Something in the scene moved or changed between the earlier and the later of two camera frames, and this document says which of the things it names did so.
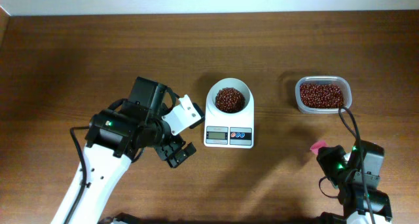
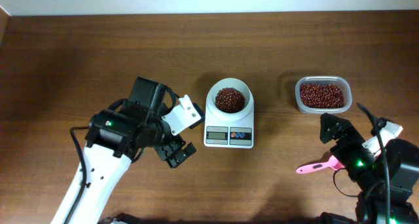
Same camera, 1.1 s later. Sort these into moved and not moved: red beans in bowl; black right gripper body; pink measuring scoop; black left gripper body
Moved: pink measuring scoop; black right gripper body
Not moved: black left gripper body; red beans in bowl
